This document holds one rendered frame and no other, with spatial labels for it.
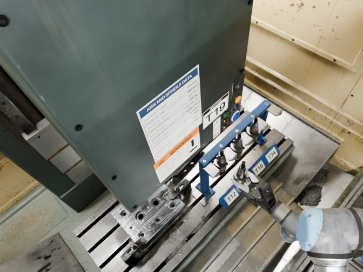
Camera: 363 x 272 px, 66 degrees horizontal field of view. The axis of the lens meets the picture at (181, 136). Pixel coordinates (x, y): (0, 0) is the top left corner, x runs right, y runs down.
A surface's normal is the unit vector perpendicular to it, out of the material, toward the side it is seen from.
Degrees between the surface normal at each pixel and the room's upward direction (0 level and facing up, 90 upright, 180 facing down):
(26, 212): 0
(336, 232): 18
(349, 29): 90
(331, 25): 90
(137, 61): 90
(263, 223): 8
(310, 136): 24
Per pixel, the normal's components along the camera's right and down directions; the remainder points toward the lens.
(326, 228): -0.09, -0.35
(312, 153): -0.38, -0.23
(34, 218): -0.10, -0.54
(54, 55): 0.69, 0.58
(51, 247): 0.21, -0.74
